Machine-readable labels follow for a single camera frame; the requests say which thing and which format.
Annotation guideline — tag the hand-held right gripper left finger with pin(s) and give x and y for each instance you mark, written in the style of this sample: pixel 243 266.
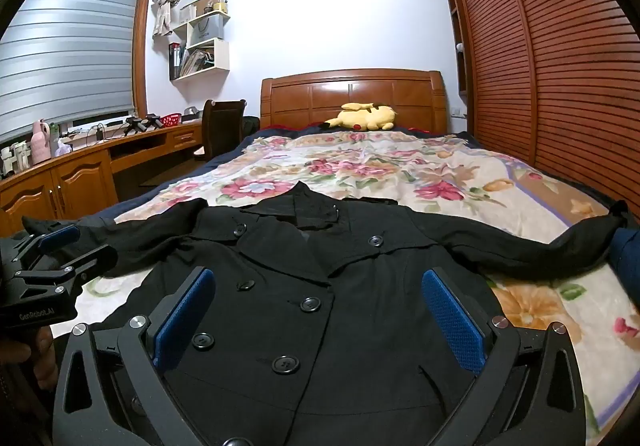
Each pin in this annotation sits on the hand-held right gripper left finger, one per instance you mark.
pixel 182 321

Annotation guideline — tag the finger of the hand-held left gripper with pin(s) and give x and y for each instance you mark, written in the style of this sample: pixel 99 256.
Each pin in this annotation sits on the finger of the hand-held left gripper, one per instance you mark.
pixel 85 263
pixel 56 238

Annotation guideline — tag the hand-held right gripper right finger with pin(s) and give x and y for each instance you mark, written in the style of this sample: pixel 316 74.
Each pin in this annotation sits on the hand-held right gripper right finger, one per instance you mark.
pixel 450 318

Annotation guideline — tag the black button coat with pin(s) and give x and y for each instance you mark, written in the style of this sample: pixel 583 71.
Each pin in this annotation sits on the black button coat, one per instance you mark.
pixel 350 326

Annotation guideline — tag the person's left hand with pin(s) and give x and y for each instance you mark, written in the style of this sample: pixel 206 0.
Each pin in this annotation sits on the person's left hand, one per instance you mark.
pixel 42 356

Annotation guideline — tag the wooden desk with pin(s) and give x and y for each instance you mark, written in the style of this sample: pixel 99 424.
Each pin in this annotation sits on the wooden desk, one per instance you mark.
pixel 75 175

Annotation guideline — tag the pink bottle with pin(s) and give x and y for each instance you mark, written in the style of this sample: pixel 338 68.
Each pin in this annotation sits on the pink bottle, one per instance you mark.
pixel 41 143

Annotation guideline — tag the black device on desk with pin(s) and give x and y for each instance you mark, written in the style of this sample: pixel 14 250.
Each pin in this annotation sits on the black device on desk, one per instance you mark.
pixel 142 122

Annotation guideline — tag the dark blue bedsheet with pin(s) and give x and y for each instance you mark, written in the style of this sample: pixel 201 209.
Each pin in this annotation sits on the dark blue bedsheet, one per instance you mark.
pixel 220 160

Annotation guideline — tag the red basket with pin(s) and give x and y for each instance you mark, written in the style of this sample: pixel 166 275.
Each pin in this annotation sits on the red basket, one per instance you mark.
pixel 170 119

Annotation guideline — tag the floral blanket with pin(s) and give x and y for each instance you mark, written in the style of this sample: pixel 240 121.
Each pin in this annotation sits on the floral blanket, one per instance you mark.
pixel 375 165

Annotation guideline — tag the grey window blind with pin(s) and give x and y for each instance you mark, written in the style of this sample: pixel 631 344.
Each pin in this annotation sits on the grey window blind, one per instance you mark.
pixel 65 50

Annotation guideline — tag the dark blue cloth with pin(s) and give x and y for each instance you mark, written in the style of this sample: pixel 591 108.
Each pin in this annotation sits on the dark blue cloth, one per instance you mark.
pixel 629 253

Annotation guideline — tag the dark wooden chair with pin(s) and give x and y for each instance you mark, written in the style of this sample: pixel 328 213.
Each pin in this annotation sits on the dark wooden chair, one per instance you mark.
pixel 225 125

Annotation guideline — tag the yellow plush toy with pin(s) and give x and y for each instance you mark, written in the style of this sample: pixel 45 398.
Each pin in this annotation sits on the yellow plush toy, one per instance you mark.
pixel 365 116

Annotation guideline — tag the wooden bed headboard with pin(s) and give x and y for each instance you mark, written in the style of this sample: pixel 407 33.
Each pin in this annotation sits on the wooden bed headboard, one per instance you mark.
pixel 350 95

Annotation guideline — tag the white shopping bag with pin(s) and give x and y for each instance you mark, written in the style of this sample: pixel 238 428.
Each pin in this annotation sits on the white shopping bag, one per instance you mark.
pixel 206 29

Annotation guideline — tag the wooden slatted wardrobe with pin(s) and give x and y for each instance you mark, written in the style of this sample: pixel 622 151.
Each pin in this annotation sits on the wooden slatted wardrobe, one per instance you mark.
pixel 550 50

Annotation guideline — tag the white wall shelf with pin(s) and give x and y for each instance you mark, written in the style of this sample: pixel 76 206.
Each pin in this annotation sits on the white wall shelf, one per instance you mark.
pixel 220 58

